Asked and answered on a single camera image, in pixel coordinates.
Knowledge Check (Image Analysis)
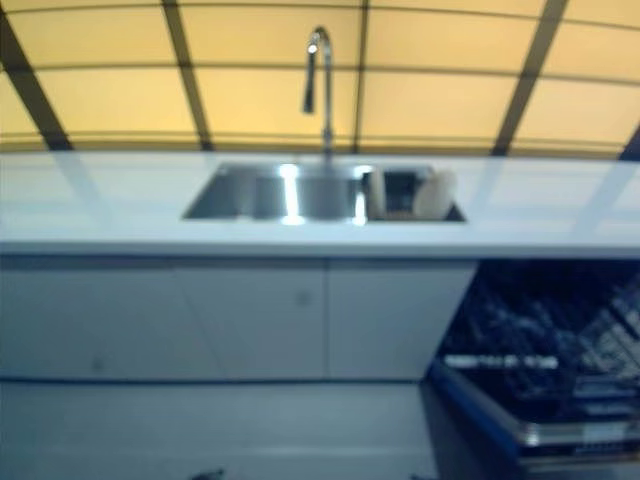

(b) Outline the stainless steel sink basin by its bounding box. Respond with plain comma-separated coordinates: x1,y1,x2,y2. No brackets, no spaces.
180,160,469,225

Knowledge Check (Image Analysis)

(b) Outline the black dish drying rack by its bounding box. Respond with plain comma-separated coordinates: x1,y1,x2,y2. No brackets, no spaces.
366,167,467,224

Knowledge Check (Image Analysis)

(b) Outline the chrome pull-down kitchen faucet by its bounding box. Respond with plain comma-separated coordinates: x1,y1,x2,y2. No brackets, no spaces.
299,25,337,169

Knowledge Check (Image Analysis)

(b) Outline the dark wire dishwasher rack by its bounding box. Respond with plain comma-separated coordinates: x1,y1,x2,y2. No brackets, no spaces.
442,264,640,416

